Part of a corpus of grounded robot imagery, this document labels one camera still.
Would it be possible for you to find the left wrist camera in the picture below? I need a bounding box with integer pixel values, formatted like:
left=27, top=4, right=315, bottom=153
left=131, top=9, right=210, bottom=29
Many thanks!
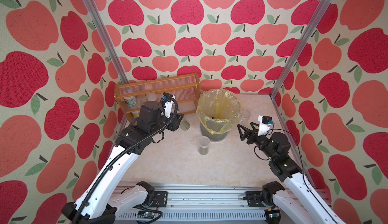
left=161, top=93, right=175, bottom=118

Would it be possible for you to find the glass jar with mung beans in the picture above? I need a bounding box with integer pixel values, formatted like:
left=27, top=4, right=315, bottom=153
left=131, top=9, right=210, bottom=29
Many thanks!
left=239, top=108, right=251, bottom=126

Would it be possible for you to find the orange wooden shelf rack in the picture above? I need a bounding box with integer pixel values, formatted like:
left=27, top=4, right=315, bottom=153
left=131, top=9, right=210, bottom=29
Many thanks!
left=114, top=72, right=201, bottom=122

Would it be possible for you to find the small circuit board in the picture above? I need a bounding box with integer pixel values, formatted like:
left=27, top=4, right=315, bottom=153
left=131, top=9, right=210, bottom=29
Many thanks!
left=136, top=210, right=157, bottom=219

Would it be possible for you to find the grey bin with yellow bag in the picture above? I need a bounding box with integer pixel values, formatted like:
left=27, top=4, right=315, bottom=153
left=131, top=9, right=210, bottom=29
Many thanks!
left=197, top=89, right=242, bottom=142

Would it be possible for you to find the aluminium frame post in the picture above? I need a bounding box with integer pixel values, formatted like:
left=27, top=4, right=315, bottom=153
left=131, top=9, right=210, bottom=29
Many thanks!
left=83, top=0, right=129, bottom=84
left=270, top=0, right=333, bottom=101

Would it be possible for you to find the left aluminium frame post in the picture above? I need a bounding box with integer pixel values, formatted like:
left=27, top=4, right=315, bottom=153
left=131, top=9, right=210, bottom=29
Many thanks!
left=83, top=0, right=129, bottom=84

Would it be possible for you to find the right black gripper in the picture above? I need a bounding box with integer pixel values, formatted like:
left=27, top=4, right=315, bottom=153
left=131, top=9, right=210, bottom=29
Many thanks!
left=239, top=122, right=274, bottom=162

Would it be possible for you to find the right aluminium frame post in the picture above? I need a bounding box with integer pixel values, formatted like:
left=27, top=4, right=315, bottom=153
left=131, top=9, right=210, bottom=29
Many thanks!
left=270, top=0, right=333, bottom=101

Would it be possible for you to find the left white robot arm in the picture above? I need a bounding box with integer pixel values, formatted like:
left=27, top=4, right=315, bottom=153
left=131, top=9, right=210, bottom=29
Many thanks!
left=62, top=97, right=183, bottom=224

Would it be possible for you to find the white bottle on shelf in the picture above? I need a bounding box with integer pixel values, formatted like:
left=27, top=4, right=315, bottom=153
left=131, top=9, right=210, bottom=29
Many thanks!
left=144, top=84, right=157, bottom=101

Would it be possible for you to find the short clear jar with beans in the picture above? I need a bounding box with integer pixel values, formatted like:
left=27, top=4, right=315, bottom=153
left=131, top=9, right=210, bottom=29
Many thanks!
left=198, top=136, right=210, bottom=155

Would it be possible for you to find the tall clear jar with beans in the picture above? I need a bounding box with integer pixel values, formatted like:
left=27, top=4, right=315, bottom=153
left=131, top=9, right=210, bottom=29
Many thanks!
left=179, top=117, right=191, bottom=131

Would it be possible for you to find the white printed cup on shelf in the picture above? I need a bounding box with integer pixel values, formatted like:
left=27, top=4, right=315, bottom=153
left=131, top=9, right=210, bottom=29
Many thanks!
left=123, top=96, right=137, bottom=106

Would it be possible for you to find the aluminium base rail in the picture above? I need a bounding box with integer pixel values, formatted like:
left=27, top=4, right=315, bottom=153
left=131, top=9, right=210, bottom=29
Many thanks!
left=115, top=182, right=331, bottom=224

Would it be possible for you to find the black corrugated cable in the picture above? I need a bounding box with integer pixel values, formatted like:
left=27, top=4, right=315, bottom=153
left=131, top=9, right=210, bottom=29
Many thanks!
left=72, top=98, right=179, bottom=224

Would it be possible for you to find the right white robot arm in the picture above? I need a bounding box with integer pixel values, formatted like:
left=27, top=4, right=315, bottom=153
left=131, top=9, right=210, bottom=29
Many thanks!
left=237, top=124, right=344, bottom=224

